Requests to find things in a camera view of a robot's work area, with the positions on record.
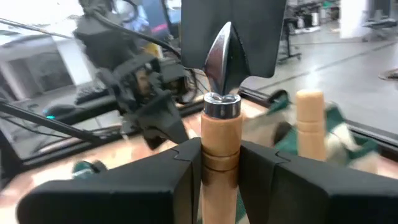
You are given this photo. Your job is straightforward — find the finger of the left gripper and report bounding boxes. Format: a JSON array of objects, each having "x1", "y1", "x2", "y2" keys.
[{"x1": 137, "y1": 91, "x2": 190, "y2": 151}]

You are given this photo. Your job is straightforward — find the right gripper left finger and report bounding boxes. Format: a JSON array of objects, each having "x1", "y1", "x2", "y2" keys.
[{"x1": 17, "y1": 138, "x2": 203, "y2": 224}]

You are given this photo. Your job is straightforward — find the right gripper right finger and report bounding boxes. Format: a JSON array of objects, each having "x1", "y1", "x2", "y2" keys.
[{"x1": 238, "y1": 139, "x2": 398, "y2": 224}]

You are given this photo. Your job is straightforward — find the narrow trowel wooden handle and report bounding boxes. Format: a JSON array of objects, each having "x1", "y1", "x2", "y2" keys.
[{"x1": 200, "y1": 21, "x2": 250, "y2": 224}]

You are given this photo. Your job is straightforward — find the wide trowel wooden handle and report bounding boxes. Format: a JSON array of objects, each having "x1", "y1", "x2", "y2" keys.
[{"x1": 294, "y1": 89, "x2": 326, "y2": 162}]

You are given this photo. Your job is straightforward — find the cream green-trimmed gardening bag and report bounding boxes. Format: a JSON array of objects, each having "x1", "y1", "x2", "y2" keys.
[{"x1": 234, "y1": 93, "x2": 398, "y2": 224}]

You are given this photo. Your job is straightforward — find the dark keyboard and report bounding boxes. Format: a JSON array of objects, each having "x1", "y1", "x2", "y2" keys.
[{"x1": 74, "y1": 79, "x2": 109, "y2": 105}]

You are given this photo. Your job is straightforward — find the green and black object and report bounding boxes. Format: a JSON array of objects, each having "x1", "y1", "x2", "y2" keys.
[{"x1": 72, "y1": 159, "x2": 109, "y2": 180}]

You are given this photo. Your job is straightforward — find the black computer mouse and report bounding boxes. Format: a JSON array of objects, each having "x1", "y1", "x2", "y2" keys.
[{"x1": 43, "y1": 104, "x2": 77, "y2": 121}]

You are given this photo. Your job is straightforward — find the white cabinet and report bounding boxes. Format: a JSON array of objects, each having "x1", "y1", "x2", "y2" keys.
[{"x1": 0, "y1": 35, "x2": 81, "y2": 102}]

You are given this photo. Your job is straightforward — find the black table end rail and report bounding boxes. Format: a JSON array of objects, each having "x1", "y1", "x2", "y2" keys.
[{"x1": 18, "y1": 101, "x2": 206, "y2": 169}]

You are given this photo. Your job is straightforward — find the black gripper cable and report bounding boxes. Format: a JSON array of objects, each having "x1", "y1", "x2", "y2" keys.
[{"x1": 82, "y1": 6, "x2": 183, "y2": 60}]

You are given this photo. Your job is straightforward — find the black frame strut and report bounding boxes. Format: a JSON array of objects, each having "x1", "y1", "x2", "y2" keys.
[{"x1": 0, "y1": 99, "x2": 106, "y2": 146}]

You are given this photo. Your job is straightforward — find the black curved handle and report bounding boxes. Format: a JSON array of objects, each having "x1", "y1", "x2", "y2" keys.
[{"x1": 267, "y1": 89, "x2": 289, "y2": 105}]

